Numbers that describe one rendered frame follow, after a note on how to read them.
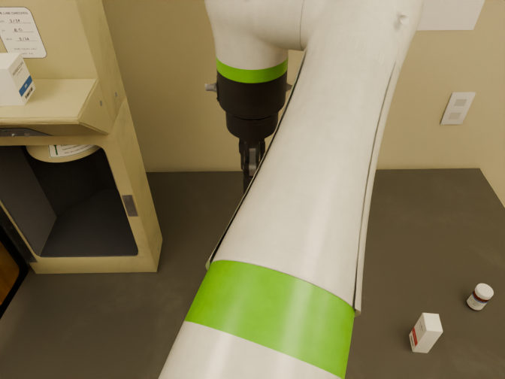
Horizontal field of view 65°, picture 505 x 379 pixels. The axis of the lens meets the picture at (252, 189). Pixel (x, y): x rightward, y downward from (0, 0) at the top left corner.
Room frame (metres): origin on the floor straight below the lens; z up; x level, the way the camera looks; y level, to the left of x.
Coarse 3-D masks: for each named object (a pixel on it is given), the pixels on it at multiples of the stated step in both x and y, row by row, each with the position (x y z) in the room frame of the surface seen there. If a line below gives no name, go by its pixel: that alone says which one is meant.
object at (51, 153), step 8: (80, 144) 0.63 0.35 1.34; (88, 144) 0.64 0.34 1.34; (32, 152) 0.63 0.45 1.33; (40, 152) 0.62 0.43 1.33; (48, 152) 0.62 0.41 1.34; (56, 152) 0.62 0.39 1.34; (64, 152) 0.62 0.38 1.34; (72, 152) 0.62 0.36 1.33; (80, 152) 0.63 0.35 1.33; (88, 152) 0.63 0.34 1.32; (48, 160) 0.61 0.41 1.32; (56, 160) 0.61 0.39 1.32; (64, 160) 0.61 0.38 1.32; (72, 160) 0.61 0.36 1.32
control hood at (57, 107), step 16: (32, 80) 0.59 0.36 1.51; (48, 80) 0.59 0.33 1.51; (64, 80) 0.59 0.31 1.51; (80, 80) 0.59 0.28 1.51; (96, 80) 0.59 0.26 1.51; (32, 96) 0.54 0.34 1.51; (48, 96) 0.54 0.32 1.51; (64, 96) 0.54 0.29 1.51; (80, 96) 0.54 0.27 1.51; (96, 96) 0.57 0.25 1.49; (0, 112) 0.50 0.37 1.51; (16, 112) 0.50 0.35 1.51; (32, 112) 0.50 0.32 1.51; (48, 112) 0.50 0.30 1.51; (64, 112) 0.50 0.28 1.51; (80, 112) 0.50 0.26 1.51; (96, 112) 0.55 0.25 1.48; (32, 128) 0.51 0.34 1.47; (48, 128) 0.51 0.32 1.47; (64, 128) 0.51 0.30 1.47; (80, 128) 0.51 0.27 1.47; (96, 128) 0.53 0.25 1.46
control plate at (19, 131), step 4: (0, 128) 0.50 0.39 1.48; (4, 128) 0.50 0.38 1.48; (8, 128) 0.50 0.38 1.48; (12, 128) 0.50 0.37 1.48; (16, 128) 0.50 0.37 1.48; (20, 128) 0.51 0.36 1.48; (24, 128) 0.51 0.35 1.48; (0, 132) 0.53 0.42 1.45; (4, 132) 0.53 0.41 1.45; (8, 132) 0.53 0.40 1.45; (12, 132) 0.53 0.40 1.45; (16, 132) 0.53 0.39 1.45; (20, 132) 0.53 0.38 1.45; (24, 132) 0.53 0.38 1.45; (28, 132) 0.53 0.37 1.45; (32, 132) 0.54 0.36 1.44; (36, 132) 0.54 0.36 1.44; (40, 132) 0.54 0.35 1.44; (0, 136) 0.56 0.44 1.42; (4, 136) 0.56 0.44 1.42
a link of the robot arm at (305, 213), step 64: (320, 0) 0.40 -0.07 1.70; (384, 0) 0.38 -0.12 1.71; (320, 64) 0.32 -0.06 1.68; (384, 64) 0.32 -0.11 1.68; (320, 128) 0.25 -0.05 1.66; (384, 128) 0.28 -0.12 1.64; (256, 192) 0.21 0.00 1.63; (320, 192) 0.20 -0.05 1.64; (256, 256) 0.15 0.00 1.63; (320, 256) 0.15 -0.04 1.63
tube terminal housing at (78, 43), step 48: (0, 0) 0.60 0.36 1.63; (48, 0) 0.60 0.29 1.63; (96, 0) 0.68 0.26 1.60; (0, 48) 0.60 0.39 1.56; (48, 48) 0.60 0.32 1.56; (96, 48) 0.62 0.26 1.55; (0, 144) 0.59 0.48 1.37; (48, 144) 0.60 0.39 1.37; (96, 144) 0.60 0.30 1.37; (144, 192) 0.67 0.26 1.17; (144, 240) 0.60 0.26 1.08
